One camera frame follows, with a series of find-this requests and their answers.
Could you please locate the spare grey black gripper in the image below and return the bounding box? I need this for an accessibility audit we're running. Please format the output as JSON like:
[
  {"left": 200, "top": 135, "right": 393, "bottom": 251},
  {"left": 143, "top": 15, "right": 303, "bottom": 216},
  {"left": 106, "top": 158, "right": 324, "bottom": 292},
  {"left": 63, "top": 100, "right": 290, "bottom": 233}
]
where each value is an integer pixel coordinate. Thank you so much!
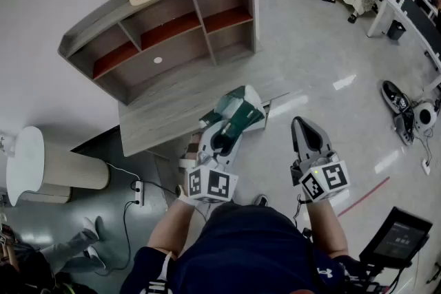
[
  {"left": 380, "top": 79, "right": 411, "bottom": 114},
  {"left": 393, "top": 112, "right": 416, "bottom": 146}
]

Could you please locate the black tablet screen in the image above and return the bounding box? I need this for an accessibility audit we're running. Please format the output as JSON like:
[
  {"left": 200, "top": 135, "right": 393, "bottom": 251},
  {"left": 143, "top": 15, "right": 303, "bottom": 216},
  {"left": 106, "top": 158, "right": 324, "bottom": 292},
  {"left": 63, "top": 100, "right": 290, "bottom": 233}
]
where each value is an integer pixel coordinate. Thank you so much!
[{"left": 358, "top": 205, "right": 434, "bottom": 269}]

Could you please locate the person's left forearm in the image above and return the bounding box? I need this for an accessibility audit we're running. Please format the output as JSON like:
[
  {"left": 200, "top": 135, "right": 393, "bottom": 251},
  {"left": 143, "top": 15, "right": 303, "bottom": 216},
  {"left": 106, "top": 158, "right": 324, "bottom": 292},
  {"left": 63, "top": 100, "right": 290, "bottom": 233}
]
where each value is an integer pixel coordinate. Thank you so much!
[{"left": 147, "top": 198, "right": 199, "bottom": 259}]

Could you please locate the grey wooden shelf desk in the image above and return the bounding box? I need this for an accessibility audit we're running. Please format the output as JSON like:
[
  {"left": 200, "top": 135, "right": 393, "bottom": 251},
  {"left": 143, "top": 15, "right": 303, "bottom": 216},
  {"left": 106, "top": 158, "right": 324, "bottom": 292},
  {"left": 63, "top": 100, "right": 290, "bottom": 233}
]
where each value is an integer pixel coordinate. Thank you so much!
[{"left": 57, "top": 0, "right": 291, "bottom": 158}]

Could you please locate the green white package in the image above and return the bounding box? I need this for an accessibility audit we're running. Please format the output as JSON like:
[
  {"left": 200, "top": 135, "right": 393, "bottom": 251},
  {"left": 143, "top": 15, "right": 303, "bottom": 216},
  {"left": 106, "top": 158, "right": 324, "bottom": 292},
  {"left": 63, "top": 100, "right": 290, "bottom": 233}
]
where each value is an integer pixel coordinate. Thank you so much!
[{"left": 198, "top": 85, "right": 267, "bottom": 145}]

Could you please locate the person in dark blue jacket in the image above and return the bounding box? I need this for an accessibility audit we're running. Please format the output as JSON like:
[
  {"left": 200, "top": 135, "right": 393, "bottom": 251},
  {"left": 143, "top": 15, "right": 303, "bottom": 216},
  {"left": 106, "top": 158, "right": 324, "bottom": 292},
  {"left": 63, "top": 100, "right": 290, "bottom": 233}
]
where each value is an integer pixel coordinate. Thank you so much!
[{"left": 120, "top": 201, "right": 358, "bottom": 294}]

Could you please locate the white power strip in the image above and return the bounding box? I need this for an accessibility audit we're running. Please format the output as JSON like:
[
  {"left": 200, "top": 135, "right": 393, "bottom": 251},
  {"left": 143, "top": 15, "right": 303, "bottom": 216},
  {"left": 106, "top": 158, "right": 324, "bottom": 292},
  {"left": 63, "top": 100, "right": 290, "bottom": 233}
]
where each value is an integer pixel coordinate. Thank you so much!
[{"left": 133, "top": 179, "right": 145, "bottom": 207}]

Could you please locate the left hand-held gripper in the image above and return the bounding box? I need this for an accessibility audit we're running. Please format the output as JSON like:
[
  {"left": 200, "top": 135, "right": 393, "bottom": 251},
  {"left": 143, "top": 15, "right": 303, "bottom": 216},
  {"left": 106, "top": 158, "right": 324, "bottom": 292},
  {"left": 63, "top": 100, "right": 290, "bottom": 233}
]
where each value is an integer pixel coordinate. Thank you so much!
[{"left": 177, "top": 119, "right": 244, "bottom": 207}]

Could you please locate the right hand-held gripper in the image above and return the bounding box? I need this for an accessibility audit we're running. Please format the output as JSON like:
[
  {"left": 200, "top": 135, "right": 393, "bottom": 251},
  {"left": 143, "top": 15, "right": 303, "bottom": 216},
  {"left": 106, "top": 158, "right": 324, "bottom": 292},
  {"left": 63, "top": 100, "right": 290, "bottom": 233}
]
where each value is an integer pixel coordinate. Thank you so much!
[{"left": 290, "top": 116, "right": 351, "bottom": 204}]

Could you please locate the black power cable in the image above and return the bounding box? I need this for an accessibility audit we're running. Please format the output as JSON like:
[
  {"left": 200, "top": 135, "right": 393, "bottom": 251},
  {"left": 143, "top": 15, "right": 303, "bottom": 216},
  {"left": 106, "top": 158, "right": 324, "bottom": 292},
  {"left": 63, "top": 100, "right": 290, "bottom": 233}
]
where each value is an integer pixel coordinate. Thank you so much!
[{"left": 92, "top": 199, "right": 141, "bottom": 277}]

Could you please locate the white work table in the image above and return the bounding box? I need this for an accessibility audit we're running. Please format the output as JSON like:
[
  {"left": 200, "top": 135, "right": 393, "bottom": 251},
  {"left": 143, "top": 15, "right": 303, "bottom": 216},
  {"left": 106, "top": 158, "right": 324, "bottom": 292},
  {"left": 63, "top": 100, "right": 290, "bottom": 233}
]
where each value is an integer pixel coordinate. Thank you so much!
[{"left": 282, "top": 0, "right": 441, "bottom": 94}]

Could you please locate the white round helmet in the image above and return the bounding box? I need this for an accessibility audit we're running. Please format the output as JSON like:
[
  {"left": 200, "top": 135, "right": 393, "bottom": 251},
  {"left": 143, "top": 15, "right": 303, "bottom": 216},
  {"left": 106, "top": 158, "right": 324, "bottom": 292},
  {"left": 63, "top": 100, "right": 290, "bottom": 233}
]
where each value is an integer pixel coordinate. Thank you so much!
[{"left": 412, "top": 100, "right": 438, "bottom": 131}]

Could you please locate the person's right forearm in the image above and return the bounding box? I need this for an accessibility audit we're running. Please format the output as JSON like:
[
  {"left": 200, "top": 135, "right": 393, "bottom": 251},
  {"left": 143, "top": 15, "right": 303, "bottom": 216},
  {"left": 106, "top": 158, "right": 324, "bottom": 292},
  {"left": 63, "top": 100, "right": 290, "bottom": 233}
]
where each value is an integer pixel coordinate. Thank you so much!
[{"left": 305, "top": 198, "right": 349, "bottom": 258}]

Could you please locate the black trash bin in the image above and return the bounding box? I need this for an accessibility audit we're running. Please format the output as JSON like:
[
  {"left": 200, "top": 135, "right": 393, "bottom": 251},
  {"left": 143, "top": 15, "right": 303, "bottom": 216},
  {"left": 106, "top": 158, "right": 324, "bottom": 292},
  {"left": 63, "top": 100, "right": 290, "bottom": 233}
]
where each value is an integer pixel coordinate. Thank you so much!
[{"left": 387, "top": 19, "right": 407, "bottom": 41}]

